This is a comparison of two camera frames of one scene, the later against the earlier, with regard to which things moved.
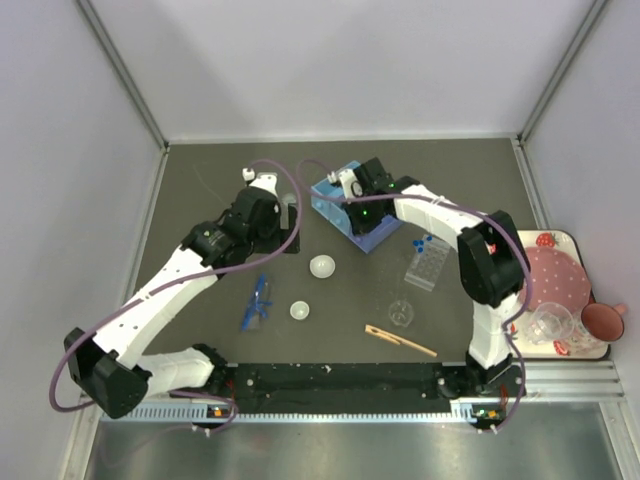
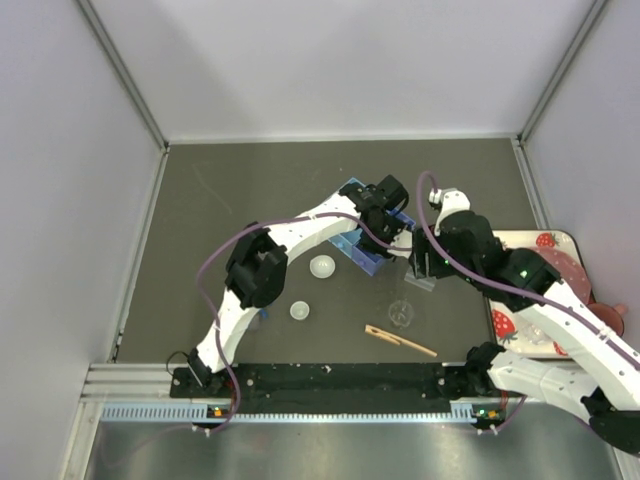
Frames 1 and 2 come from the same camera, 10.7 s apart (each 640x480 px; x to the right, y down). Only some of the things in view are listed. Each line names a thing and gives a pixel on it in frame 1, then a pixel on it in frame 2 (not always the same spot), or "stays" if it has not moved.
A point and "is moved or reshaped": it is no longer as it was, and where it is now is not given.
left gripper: (281, 235) → (378, 249)
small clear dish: (299, 310) stays
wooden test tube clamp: (395, 339) stays
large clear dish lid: (322, 266) stays
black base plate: (353, 388) stays
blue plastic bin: (328, 206) is moved or reshaped
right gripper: (359, 226) → (421, 244)
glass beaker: (401, 313) stays
